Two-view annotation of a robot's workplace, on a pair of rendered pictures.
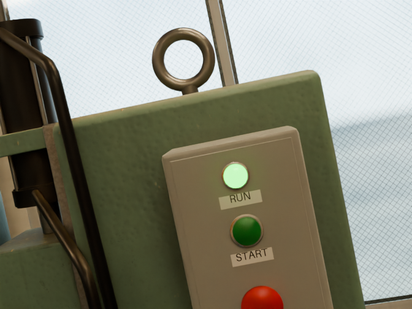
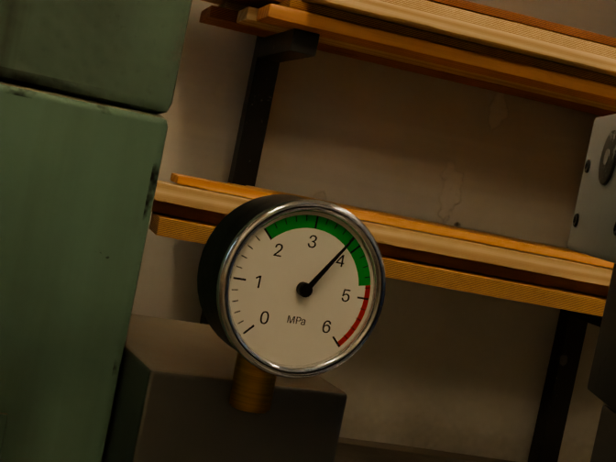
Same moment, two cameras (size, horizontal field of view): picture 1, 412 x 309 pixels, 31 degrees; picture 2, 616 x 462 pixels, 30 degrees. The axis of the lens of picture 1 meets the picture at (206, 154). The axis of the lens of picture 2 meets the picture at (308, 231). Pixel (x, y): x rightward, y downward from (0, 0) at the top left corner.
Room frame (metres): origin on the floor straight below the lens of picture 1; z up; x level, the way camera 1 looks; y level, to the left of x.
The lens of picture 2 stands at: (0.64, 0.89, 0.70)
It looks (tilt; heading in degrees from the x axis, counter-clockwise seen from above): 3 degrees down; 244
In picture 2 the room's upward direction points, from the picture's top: 12 degrees clockwise
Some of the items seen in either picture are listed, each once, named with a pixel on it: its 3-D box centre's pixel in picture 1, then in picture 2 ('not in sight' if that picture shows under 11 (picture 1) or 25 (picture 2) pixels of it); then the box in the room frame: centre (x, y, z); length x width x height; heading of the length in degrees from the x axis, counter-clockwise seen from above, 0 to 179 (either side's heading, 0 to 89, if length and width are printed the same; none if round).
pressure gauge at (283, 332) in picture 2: not in sight; (280, 306); (0.46, 0.52, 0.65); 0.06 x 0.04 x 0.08; 177
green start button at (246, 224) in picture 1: (246, 231); not in sight; (0.52, -0.02, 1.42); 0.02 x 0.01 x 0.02; 87
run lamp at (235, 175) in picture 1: (235, 176); not in sight; (0.52, -0.02, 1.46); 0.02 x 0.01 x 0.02; 87
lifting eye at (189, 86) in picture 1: (184, 62); not in sight; (0.70, 0.00, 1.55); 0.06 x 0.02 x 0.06; 87
